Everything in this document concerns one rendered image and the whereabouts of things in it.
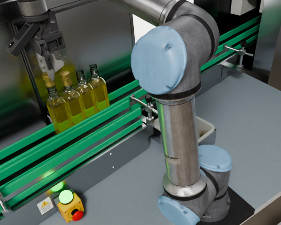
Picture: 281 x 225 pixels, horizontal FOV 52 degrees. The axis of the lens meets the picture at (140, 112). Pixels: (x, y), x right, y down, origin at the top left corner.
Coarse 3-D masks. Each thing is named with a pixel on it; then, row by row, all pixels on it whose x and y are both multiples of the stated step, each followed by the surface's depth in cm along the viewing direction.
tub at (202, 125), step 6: (156, 120) 125; (198, 120) 124; (204, 120) 123; (156, 126) 122; (198, 126) 125; (204, 126) 123; (210, 126) 120; (198, 132) 127; (210, 132) 116; (198, 138) 114
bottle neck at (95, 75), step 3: (90, 66) 105; (93, 66) 107; (96, 66) 105; (90, 69) 105; (93, 69) 105; (96, 69) 106; (90, 72) 107; (93, 72) 106; (96, 72) 106; (93, 75) 106; (96, 75) 107; (93, 78) 107; (96, 78) 107
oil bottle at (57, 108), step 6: (60, 96) 100; (48, 102) 99; (54, 102) 98; (60, 102) 99; (48, 108) 102; (54, 108) 99; (60, 108) 100; (66, 108) 102; (54, 114) 100; (60, 114) 101; (66, 114) 103; (54, 120) 103; (60, 120) 102; (66, 120) 104; (54, 126) 107; (60, 126) 104; (66, 126) 105; (60, 132) 105
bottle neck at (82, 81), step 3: (75, 72) 102; (78, 72) 104; (81, 72) 102; (78, 75) 102; (81, 75) 102; (84, 75) 104; (78, 78) 103; (81, 78) 103; (84, 78) 104; (78, 81) 104; (81, 81) 104; (84, 81) 104; (81, 84) 104
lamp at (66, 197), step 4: (64, 192) 96; (68, 192) 96; (60, 196) 95; (64, 196) 95; (68, 196) 95; (72, 196) 97; (60, 200) 96; (64, 200) 95; (68, 200) 95; (72, 200) 97; (64, 204) 96
